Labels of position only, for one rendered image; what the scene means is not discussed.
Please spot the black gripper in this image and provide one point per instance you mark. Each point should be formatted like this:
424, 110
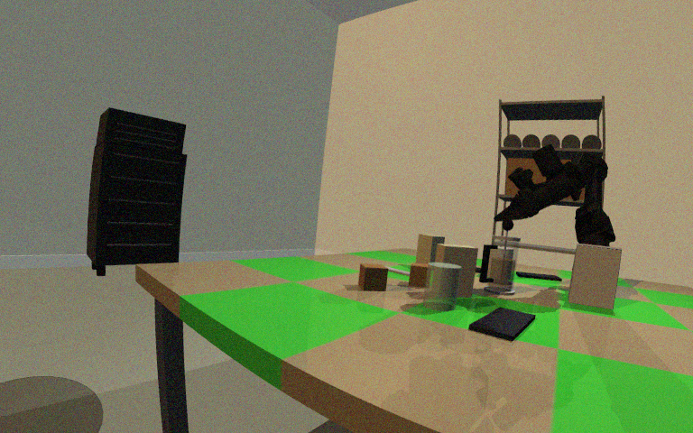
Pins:
528, 204

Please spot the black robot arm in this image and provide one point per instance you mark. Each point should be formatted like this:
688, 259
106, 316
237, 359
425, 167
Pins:
592, 224

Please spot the grey translucent cylinder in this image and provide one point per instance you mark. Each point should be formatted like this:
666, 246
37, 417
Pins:
441, 289

